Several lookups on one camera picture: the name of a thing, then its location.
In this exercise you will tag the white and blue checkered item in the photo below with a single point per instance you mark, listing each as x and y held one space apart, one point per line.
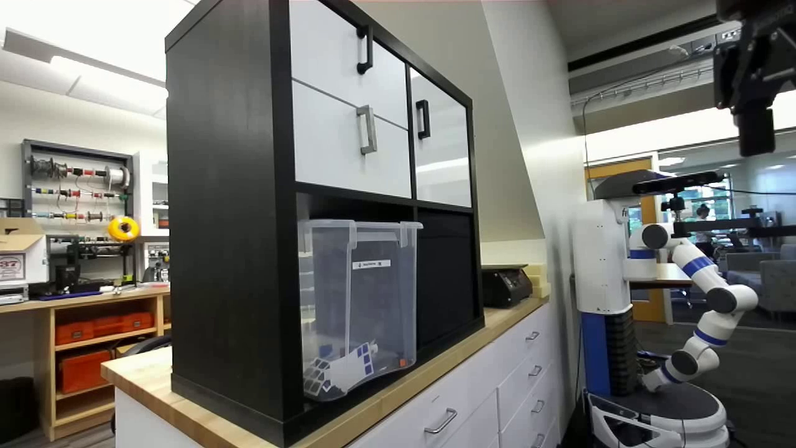
329 378

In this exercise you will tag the clear plastic storage bin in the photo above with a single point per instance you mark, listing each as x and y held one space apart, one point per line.
356 286

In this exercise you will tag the black door handle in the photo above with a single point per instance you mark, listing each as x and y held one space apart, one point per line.
424 117

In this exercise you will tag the wooden workbench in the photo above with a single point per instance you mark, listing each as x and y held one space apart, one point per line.
69 414

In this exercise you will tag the orange lower storage box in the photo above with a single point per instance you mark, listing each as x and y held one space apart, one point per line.
80 372

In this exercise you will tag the white drawer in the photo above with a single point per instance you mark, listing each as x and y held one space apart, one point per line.
325 52
329 147

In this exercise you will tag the orange storage box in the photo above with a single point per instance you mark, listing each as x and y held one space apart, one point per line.
80 372
84 330

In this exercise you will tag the black upper drawer handle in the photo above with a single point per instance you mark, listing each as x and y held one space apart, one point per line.
368 51

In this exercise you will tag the grey wall parts rack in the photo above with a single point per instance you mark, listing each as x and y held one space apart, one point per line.
77 189

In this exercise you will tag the white base cabinet with drawers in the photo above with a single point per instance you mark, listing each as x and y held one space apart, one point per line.
493 390

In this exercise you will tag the white lower drawer front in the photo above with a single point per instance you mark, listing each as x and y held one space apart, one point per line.
329 147

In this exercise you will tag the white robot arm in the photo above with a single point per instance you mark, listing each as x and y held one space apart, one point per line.
763 61

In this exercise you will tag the silver lower drawer handle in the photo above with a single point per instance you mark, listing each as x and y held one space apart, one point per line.
368 123

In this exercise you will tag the cardboard box on left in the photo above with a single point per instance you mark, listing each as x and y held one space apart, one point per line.
24 251

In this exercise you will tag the white upper drawer front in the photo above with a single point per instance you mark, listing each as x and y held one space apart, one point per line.
325 52

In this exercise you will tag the black cube shelf cabinet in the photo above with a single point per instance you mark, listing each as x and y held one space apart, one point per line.
235 209

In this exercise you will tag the black device on counter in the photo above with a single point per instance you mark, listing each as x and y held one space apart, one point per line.
506 286

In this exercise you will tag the black 3d printer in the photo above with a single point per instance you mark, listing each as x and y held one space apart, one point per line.
78 266

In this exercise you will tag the yellow filament spool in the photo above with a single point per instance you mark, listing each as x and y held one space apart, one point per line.
124 230

